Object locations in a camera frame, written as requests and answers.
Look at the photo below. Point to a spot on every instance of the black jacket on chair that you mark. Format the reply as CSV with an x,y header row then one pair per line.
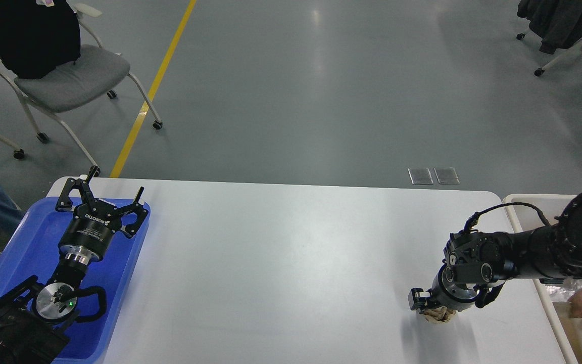
x,y
35,39

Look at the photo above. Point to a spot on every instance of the beige plastic bin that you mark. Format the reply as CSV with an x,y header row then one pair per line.
x,y
555,298

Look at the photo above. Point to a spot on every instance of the floor outlet plate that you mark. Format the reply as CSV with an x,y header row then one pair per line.
x,y
420,176
447,176

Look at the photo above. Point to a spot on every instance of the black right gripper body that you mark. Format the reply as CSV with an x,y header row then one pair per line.
x,y
453,296

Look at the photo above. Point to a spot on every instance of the blue plastic tray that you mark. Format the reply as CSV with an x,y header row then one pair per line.
x,y
33,250

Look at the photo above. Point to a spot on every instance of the grey office chair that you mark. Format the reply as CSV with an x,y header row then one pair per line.
x,y
73,85

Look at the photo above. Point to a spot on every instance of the chair with dark jacket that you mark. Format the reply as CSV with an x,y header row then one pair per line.
x,y
557,23

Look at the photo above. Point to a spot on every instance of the left floor outlet plate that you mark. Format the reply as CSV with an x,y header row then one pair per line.
x,y
420,176

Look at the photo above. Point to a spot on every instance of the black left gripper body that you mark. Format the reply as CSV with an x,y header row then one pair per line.
x,y
92,228

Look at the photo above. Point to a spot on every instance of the brown paper ball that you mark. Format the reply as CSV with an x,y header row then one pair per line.
x,y
440,315

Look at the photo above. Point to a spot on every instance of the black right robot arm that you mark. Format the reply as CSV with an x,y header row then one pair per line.
x,y
477,264

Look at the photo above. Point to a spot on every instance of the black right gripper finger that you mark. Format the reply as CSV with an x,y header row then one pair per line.
x,y
419,300

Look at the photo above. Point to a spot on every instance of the right floor outlet plate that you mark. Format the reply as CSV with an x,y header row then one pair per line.
x,y
447,176

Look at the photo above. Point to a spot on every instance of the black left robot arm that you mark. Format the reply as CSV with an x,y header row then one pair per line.
x,y
64,274

